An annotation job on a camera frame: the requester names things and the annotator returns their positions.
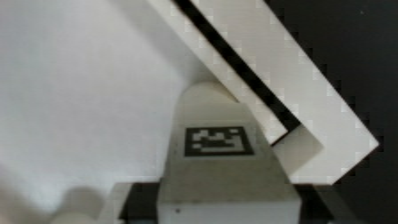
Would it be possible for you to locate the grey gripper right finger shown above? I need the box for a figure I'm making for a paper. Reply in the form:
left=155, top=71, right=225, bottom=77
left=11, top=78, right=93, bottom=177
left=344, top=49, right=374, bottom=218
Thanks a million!
left=296, top=184, right=363, bottom=224

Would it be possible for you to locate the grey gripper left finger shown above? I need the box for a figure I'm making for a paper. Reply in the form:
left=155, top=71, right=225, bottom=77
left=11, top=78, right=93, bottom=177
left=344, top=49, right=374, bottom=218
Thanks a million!
left=98, top=182, right=161, bottom=224

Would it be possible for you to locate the white table leg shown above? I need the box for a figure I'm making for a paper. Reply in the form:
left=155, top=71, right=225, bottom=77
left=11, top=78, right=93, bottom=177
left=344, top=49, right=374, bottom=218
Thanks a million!
left=157, top=82, right=303, bottom=224

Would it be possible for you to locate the white square table top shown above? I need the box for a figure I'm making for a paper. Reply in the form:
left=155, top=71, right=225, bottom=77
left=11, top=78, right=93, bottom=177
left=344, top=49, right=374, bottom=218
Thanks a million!
left=0, top=0, right=216, bottom=224

